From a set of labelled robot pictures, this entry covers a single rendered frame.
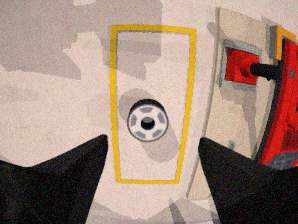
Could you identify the black wheel with white hub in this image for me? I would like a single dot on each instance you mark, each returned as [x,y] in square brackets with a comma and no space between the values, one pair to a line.
[153,110]

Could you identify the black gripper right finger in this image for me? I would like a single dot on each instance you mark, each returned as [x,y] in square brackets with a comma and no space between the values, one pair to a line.
[244,191]

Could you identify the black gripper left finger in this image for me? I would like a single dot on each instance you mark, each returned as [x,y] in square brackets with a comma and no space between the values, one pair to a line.
[60,190]

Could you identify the yellow rectangular outline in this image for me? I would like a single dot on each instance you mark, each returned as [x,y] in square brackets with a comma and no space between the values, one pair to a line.
[112,93]

